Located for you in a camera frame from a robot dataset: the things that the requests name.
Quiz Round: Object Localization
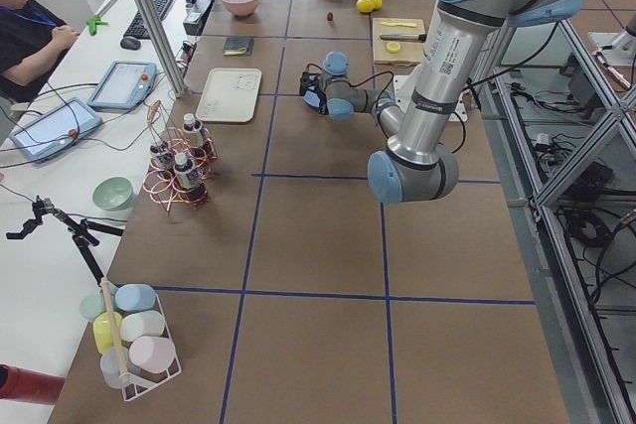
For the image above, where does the cream bear tray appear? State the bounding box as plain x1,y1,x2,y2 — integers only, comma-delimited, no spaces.
195,68,262,123

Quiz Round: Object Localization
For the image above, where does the black computer mouse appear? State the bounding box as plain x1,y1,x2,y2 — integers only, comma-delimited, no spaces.
120,36,141,51

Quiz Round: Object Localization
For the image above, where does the yellow cup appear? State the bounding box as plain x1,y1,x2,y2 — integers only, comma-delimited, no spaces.
92,312,114,354

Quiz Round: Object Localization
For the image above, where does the pale blue lower cup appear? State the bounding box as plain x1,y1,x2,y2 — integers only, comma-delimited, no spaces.
99,348,123,389

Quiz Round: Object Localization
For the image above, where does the black keyboard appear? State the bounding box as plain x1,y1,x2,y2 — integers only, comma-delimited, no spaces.
121,0,178,41

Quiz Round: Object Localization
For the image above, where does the seated person in black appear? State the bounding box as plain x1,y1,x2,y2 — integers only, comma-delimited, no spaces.
1,0,79,102

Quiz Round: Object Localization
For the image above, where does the grey folded cloth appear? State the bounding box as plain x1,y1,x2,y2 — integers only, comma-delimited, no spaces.
223,36,254,57

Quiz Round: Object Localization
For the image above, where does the mint green cup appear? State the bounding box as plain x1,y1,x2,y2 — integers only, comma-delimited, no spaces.
79,292,105,323

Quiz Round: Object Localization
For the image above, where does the blue round plate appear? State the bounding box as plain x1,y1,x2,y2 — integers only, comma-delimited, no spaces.
301,88,328,115

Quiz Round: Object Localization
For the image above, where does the green plastic clamp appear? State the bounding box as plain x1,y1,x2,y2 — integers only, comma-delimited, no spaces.
86,15,109,37

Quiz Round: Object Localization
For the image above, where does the black tripod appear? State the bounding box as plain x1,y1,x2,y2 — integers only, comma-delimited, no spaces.
5,197,124,284

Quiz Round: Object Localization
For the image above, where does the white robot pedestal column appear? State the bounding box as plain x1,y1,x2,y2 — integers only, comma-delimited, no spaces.
394,71,468,122

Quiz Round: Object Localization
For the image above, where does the dark drink bottle front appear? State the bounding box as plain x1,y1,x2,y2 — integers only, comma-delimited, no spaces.
174,152,208,204

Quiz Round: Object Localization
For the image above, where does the green bowl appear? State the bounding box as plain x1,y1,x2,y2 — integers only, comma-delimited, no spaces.
92,177,134,212

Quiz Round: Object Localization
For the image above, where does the red cylinder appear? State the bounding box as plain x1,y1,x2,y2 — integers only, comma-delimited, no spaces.
1,364,66,405

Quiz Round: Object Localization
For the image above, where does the dark drink bottle back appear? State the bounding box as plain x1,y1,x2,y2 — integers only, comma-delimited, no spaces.
183,113,210,157

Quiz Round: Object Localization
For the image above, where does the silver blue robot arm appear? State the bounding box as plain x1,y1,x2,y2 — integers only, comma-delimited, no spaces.
317,0,583,204

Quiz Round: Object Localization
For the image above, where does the dark drink bottle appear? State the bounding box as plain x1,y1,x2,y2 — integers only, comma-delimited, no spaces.
150,139,174,179
174,152,208,204
183,113,210,157

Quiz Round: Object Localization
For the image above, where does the copper wire bottle rack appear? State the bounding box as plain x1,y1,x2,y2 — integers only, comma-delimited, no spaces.
142,100,218,212

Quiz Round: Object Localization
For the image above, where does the pink cup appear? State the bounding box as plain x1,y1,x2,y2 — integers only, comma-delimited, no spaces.
128,336,176,373

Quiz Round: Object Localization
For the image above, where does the half lemon slice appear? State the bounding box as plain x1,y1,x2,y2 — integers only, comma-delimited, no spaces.
386,41,401,55

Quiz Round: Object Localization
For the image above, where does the near blue teach pendant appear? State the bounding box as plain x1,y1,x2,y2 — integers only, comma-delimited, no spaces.
9,97,103,162

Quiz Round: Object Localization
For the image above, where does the dark drink bottle left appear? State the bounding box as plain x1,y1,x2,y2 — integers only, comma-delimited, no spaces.
150,139,174,179

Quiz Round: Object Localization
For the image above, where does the wooden rack handle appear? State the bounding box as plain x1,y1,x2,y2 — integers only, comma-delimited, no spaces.
100,276,131,387

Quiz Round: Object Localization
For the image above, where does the wooden cutting board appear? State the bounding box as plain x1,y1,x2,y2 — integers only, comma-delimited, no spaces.
372,18,426,65

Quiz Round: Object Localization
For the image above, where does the aluminium frame post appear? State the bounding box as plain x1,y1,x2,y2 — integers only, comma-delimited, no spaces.
134,0,187,98

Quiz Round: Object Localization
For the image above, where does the far blue teach pendant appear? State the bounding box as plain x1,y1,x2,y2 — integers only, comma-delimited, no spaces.
87,61,158,111

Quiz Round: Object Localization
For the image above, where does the yellow plastic knife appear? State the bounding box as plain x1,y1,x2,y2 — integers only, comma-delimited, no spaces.
379,21,417,28

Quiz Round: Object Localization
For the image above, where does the blue teach pendant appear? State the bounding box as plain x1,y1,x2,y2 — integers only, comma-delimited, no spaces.
9,97,103,162
87,61,158,111

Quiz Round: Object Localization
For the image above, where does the white wire cup rack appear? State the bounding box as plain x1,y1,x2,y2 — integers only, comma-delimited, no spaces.
90,278,182,402

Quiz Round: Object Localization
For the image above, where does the white cup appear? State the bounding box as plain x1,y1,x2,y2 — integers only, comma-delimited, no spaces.
120,310,165,343

